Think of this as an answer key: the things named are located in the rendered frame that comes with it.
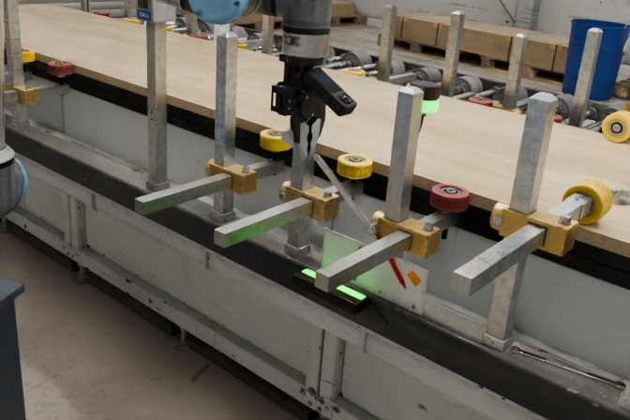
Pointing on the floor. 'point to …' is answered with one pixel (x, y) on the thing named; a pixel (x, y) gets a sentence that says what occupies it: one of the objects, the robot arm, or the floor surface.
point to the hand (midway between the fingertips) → (306, 157)
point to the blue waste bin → (614, 40)
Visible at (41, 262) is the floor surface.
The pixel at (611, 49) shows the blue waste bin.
